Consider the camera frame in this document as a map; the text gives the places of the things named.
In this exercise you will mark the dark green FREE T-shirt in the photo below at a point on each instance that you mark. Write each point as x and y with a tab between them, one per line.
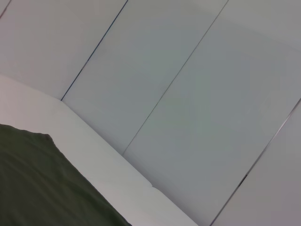
35	176

